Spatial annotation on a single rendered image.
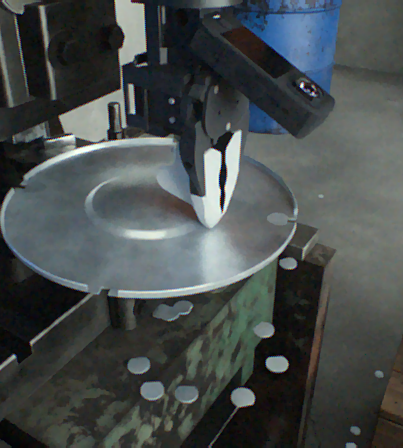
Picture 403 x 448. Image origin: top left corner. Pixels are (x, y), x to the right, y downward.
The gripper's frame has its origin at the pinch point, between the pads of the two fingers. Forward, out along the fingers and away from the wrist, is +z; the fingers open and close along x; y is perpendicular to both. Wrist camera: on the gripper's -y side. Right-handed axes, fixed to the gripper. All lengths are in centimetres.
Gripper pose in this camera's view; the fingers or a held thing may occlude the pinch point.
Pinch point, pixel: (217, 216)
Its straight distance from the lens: 50.7
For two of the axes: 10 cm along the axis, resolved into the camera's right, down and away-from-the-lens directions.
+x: -5.3, 4.6, -7.1
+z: 0.0, 8.4, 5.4
